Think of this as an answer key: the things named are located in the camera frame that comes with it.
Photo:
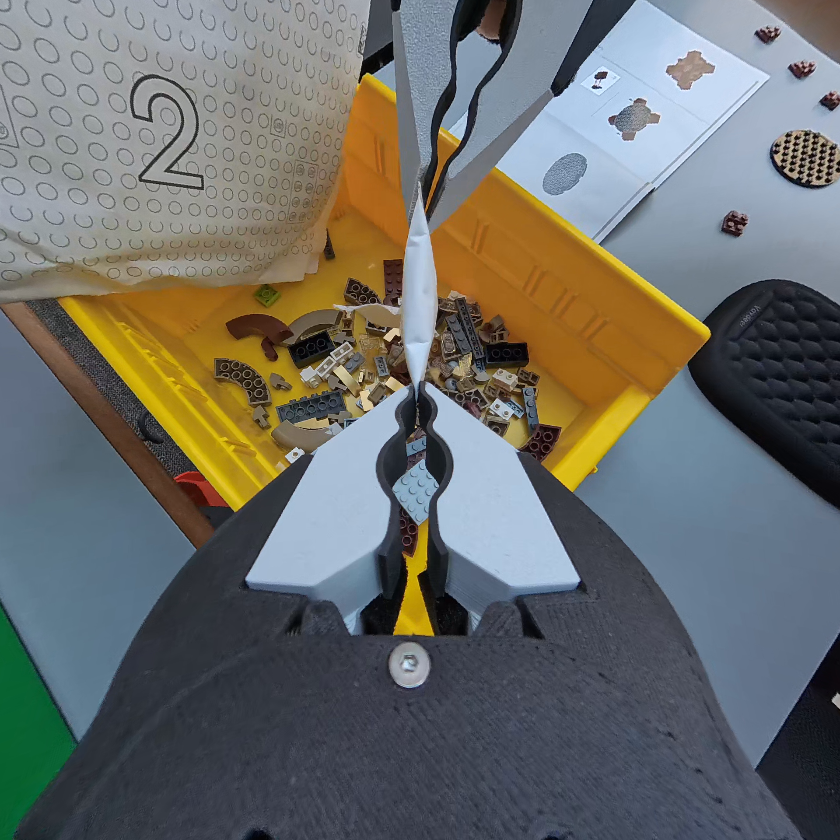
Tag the round tan studded plate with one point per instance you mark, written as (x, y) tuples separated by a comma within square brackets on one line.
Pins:
[(806, 159)]

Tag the light grey square plate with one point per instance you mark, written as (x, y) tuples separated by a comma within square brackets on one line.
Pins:
[(415, 489)]

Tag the white instruction booklet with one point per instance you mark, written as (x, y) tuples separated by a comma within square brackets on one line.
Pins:
[(656, 98)]

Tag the small white paper bag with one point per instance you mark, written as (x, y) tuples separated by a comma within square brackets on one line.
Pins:
[(420, 295)]

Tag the green plastic bin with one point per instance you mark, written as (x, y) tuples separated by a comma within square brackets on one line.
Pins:
[(26, 735)]

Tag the yellow plastic bin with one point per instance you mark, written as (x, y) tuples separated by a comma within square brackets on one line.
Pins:
[(590, 367)]

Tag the lime green brick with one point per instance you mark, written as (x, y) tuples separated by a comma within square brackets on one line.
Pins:
[(267, 295)]

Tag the grey table wooden edge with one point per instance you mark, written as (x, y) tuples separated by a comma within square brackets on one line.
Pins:
[(65, 525)]

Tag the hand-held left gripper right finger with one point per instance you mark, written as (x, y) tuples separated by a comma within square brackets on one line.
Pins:
[(505, 525)]

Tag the small reddish brown plate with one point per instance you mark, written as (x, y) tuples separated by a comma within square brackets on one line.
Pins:
[(768, 33), (830, 100), (802, 67), (735, 223)]

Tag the pile of toy bricks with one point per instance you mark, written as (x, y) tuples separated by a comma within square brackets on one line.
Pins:
[(315, 354)]

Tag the red plastic container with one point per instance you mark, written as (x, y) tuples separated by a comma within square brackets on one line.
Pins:
[(193, 489)]

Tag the large white paper bag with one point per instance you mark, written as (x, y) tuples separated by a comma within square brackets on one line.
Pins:
[(164, 164)]

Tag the grey desk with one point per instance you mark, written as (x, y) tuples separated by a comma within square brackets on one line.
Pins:
[(689, 590)]

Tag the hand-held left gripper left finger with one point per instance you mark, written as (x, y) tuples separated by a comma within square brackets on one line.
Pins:
[(321, 525)]

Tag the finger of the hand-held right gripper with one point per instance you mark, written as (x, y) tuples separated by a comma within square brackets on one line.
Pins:
[(417, 65), (512, 85)]

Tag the black cushioned wrist pad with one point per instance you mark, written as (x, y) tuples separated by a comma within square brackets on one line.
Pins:
[(774, 374)]

